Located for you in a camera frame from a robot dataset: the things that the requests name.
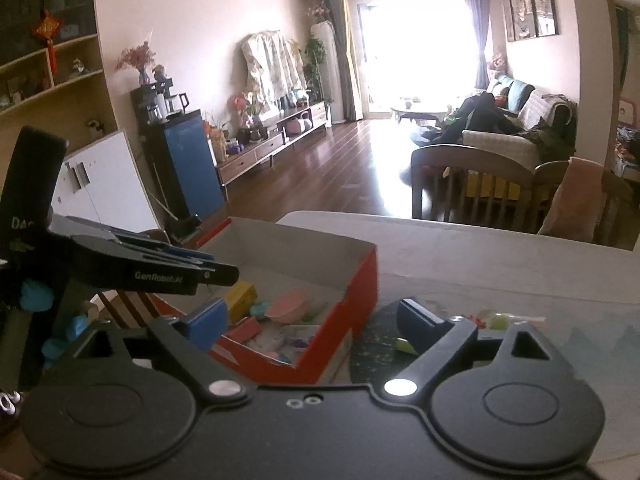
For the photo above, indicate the blue cabinet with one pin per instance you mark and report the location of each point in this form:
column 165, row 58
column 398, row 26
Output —
column 182, row 165

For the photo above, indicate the teal round toy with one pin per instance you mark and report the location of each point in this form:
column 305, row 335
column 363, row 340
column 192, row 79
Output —
column 259, row 309

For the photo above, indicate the yellow block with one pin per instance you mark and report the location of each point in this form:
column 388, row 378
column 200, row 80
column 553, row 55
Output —
column 239, row 299

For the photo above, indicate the dark wooden dining chair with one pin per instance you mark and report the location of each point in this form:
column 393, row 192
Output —
column 459, row 184

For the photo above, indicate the pink heart dish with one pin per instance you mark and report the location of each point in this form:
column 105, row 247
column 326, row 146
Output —
column 289, row 308

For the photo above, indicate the red chinese knot ornament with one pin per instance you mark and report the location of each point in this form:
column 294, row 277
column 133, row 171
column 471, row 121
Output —
column 46, row 30

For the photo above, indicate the long wooden TV console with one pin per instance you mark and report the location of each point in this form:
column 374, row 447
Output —
column 281, row 132

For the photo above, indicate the white standing air conditioner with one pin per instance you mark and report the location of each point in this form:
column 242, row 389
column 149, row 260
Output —
column 329, row 71

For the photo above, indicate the pink flowers in vase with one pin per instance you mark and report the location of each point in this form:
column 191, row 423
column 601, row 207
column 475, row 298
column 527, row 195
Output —
column 138, row 58

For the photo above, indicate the chair with pink cloth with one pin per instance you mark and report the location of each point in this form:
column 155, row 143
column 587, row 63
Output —
column 577, row 199

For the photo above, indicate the plastic bag with toys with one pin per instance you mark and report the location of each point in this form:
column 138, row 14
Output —
column 494, row 320

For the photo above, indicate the blue gloved hand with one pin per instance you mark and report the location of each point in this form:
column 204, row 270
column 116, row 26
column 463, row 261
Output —
column 57, row 317

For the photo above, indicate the wooden wall shelf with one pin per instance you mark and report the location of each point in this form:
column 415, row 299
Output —
column 74, row 103

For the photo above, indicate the white sideboard cabinet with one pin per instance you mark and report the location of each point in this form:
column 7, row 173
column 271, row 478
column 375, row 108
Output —
column 101, row 183

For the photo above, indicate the sofa with blankets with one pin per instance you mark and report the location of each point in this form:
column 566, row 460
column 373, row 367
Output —
column 512, row 119

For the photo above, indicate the framed wall pictures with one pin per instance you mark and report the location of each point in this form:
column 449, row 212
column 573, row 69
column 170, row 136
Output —
column 528, row 19

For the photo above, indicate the coffee maker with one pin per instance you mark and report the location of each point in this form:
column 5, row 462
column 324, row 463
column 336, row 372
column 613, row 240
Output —
column 155, row 103

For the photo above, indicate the red cardboard box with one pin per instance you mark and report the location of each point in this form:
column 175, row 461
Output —
column 339, row 273

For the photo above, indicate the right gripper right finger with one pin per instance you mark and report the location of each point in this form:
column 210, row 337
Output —
column 441, row 344

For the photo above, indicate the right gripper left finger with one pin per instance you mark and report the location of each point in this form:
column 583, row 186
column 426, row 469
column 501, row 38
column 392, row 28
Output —
column 185, row 343

